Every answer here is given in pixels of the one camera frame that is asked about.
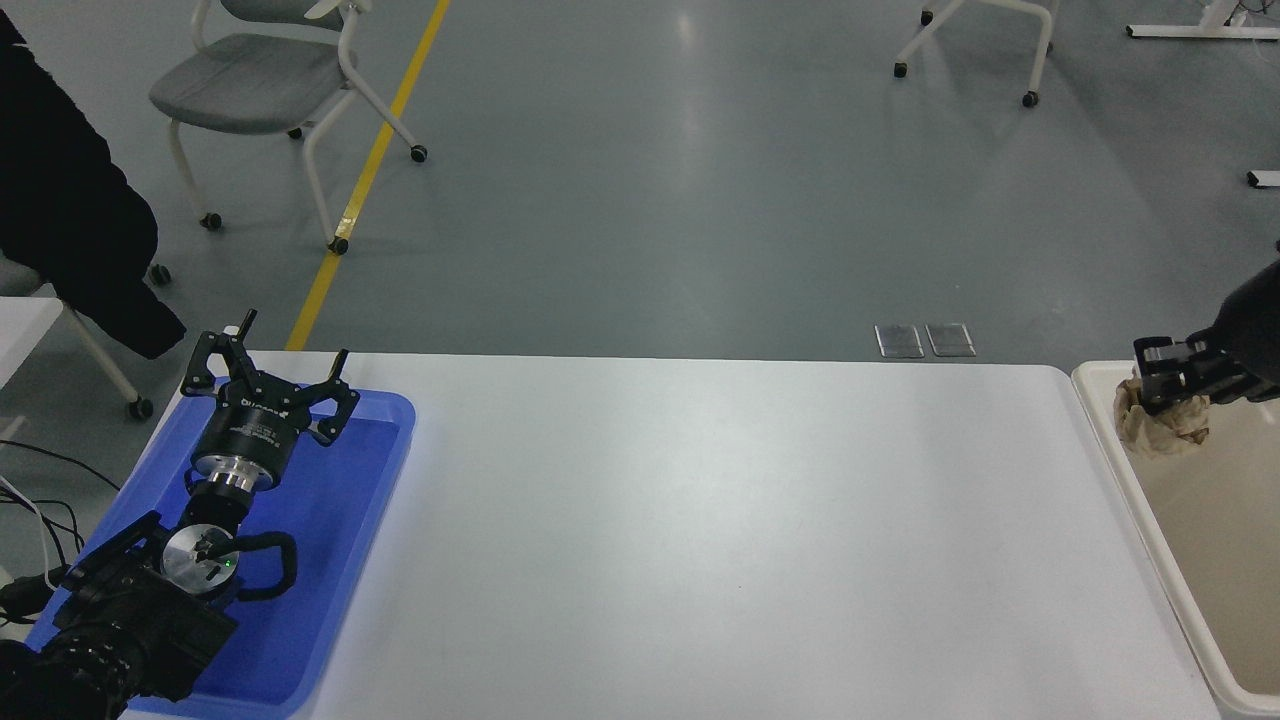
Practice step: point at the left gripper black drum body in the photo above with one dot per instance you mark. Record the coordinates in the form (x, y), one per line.
(250, 432)

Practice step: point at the white leg chair with castors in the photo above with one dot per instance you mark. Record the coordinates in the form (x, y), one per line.
(100, 365)

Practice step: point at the blue plastic tray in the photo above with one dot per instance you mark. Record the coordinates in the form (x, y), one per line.
(330, 520)

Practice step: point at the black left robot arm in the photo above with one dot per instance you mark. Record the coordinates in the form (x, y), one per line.
(140, 620)

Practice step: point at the white desk frame foot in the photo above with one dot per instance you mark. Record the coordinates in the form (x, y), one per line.
(1265, 178)
(1200, 31)

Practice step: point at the person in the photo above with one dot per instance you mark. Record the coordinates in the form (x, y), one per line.
(60, 200)

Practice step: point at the silver floor outlet plate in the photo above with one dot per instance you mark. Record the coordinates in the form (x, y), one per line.
(950, 339)
(900, 340)

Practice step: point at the grey seat white frame chair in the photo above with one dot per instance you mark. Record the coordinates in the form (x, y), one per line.
(250, 85)

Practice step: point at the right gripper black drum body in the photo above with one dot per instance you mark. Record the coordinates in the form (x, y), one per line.
(1255, 340)

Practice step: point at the tan paper ball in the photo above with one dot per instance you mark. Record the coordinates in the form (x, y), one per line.
(1160, 435)

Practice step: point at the white frame chair with castors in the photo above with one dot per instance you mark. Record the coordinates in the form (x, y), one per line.
(950, 25)

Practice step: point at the large pale bin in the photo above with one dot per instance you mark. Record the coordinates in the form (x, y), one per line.
(1210, 540)

